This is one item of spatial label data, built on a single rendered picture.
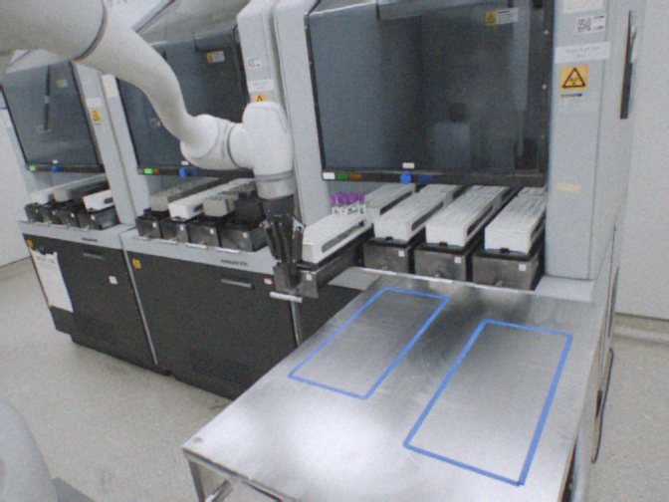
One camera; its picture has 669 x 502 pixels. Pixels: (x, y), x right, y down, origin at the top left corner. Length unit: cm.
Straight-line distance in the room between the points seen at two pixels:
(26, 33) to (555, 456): 83
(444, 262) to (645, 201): 127
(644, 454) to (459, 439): 134
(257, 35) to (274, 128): 50
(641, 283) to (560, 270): 123
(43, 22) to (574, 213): 105
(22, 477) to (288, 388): 35
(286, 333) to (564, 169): 99
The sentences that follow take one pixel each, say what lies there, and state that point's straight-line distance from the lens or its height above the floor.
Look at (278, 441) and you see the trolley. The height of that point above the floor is 82.
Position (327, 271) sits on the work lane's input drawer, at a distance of 125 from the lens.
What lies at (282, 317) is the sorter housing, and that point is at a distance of 166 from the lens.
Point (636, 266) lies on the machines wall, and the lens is 247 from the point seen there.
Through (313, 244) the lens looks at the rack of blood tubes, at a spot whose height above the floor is 86.
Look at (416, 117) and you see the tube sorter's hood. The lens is 128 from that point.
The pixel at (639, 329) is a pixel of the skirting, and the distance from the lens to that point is 260.
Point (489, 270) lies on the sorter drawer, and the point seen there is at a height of 78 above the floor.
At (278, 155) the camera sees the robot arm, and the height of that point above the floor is 110.
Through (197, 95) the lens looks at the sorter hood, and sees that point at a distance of 173.
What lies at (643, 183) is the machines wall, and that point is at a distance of 236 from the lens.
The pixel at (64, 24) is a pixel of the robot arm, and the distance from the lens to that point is 79.
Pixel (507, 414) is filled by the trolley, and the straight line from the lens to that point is 72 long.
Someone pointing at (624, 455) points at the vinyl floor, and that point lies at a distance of 196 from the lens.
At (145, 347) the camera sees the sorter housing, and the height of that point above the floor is 19.
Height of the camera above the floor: 127
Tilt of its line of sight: 21 degrees down
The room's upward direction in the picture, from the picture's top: 7 degrees counter-clockwise
